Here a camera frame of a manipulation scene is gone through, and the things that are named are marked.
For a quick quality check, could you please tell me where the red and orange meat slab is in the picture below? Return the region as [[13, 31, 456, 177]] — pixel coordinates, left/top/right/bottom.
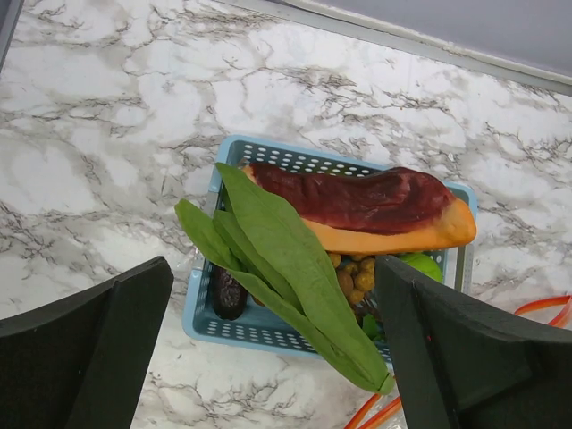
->
[[243, 163, 477, 255]]

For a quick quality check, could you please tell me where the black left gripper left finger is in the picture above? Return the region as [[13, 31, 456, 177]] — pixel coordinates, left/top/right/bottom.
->
[[1, 257, 173, 428]]

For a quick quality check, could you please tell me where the dark purple date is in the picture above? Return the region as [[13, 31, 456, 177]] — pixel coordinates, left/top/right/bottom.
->
[[209, 265, 248, 321]]

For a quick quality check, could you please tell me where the clear zip bag orange zipper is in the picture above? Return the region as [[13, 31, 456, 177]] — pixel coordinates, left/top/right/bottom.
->
[[343, 294, 572, 429]]

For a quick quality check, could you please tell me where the brown nugget cluster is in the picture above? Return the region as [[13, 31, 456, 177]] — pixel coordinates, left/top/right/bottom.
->
[[328, 253, 375, 306]]

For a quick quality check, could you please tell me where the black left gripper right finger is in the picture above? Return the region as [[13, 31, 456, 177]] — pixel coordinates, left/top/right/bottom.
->
[[374, 256, 571, 429]]

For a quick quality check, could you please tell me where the green wrinkled ball fruit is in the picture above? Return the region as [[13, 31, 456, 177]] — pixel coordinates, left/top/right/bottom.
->
[[399, 253, 443, 282]]

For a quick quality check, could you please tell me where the green leafy vegetable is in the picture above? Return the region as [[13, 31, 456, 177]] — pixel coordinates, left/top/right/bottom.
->
[[174, 163, 394, 395]]

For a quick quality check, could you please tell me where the light blue perforated plastic basket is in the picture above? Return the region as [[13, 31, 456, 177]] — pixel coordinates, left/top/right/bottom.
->
[[182, 135, 478, 358]]

